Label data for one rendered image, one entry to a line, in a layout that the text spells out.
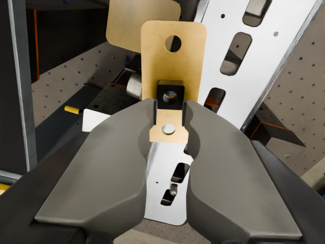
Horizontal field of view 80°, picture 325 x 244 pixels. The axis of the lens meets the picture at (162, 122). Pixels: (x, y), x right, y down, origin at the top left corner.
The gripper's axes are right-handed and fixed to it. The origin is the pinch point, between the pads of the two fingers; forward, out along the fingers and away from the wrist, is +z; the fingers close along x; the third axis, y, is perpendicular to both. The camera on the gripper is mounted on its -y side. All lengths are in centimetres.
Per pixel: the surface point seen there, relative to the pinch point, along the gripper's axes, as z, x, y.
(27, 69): 10.9, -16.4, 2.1
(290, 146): 21.9, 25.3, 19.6
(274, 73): 25.7, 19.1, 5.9
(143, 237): 120, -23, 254
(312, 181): 120, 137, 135
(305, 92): 54, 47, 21
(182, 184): 24.9, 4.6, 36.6
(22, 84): 9.7, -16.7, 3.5
